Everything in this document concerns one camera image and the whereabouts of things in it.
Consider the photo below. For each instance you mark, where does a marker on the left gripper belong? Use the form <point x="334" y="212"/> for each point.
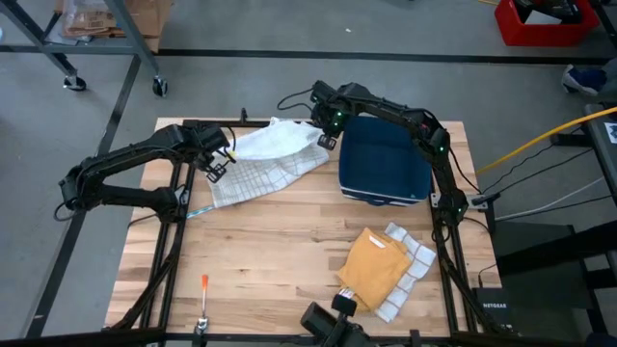
<point x="209" y="142"/>

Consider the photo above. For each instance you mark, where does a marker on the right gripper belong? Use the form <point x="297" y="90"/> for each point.
<point x="330" y="118"/>

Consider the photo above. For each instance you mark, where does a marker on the white terry towel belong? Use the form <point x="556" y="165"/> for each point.
<point x="270" y="159"/>

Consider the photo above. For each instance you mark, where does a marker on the navy white striped fabric bin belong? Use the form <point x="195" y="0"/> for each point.
<point x="385" y="154"/>

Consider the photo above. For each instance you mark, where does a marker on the yellow waffle towel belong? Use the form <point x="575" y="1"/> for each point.
<point x="373" y="270"/>

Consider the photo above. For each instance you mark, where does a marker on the white red-checked towel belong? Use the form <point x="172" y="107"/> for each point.
<point x="419" y="260"/>

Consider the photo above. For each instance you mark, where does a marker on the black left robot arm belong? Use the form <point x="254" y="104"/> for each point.
<point x="120" y="159"/>

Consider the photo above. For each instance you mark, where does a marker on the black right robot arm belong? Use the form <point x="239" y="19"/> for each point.
<point x="424" y="130"/>

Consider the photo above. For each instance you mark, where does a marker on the white paper label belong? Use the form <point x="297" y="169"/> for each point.
<point x="377" y="242"/>

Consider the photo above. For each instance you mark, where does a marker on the silver mounting plate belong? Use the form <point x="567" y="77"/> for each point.
<point x="474" y="201"/>

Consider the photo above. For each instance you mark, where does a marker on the grey metal wheeled cart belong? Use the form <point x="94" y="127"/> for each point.
<point x="130" y="38"/>

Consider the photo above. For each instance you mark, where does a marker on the cardboard box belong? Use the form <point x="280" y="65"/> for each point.
<point x="144" y="19"/>

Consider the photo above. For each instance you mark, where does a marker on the clear plastic packet bag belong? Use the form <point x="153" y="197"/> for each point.
<point x="87" y="19"/>

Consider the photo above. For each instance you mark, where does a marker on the red plastic bin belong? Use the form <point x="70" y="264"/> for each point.
<point x="511" y="31"/>

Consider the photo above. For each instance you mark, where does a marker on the black Netgear router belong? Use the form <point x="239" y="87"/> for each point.
<point x="491" y="306"/>

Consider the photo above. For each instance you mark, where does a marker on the black stand base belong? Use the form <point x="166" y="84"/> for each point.
<point x="544" y="260"/>

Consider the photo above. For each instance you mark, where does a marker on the black equipment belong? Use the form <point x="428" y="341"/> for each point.
<point x="554" y="8"/>

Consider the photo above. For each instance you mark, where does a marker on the person's shoe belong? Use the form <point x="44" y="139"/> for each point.
<point x="583" y="79"/>

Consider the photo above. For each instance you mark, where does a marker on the black side table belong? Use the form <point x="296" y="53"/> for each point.
<point x="605" y="144"/>

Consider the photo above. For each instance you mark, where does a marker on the black aluminium table frame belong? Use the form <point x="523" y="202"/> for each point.
<point x="166" y="270"/>

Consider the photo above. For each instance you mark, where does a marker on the black camera with mount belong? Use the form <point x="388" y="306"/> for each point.
<point x="332" y="323"/>

